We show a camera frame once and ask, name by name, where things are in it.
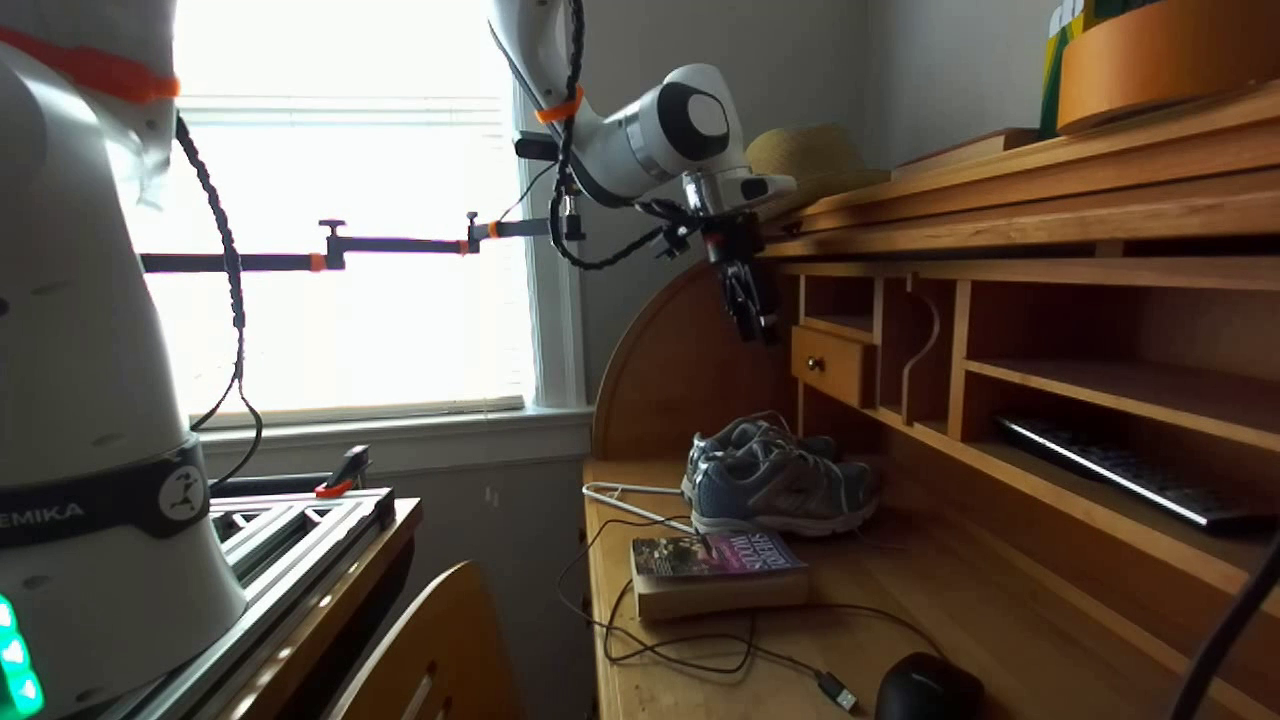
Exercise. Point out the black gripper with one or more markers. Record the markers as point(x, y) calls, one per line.
point(741, 280)

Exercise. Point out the small wooden drawer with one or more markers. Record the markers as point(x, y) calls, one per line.
point(835, 360)

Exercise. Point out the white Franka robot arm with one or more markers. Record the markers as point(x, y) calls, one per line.
point(82, 334)

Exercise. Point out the grey blue running shoe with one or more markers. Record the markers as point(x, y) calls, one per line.
point(773, 483)

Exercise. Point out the tan cap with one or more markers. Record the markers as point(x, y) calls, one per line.
point(820, 156)

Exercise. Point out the paperback book purple cover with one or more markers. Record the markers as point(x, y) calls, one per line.
point(720, 575)

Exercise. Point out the white framed window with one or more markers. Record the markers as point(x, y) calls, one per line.
point(374, 345)

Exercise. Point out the green yellow book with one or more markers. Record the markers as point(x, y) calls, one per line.
point(1056, 55)

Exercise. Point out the black keyboard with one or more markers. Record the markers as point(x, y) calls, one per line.
point(1135, 472)

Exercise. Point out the black computer mouse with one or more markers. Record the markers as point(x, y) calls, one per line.
point(926, 688)

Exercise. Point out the wooden roll-top desk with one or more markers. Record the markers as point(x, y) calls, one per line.
point(1065, 613)

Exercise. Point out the red black clamp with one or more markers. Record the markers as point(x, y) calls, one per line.
point(351, 465)

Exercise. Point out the orange round container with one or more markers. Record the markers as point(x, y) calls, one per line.
point(1173, 62)

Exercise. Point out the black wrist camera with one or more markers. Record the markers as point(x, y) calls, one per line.
point(694, 235)

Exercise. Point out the black camera mount rod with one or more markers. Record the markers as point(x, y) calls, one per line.
point(402, 245)

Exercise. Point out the aluminium robot stand frame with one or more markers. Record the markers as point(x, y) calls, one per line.
point(295, 547)

